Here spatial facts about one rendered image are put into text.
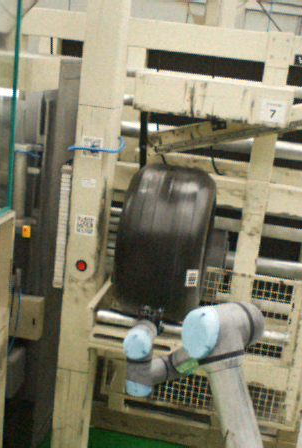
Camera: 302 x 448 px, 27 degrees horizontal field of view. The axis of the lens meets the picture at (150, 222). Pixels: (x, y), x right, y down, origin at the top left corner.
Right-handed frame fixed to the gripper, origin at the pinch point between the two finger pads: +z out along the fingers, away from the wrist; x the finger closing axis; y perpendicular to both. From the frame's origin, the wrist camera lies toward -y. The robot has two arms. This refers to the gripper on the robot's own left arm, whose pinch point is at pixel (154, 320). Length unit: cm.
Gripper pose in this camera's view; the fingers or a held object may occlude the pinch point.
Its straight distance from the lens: 214.7
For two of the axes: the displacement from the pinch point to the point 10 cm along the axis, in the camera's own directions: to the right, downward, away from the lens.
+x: -9.8, -1.5, 1.5
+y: 1.3, -9.8, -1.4
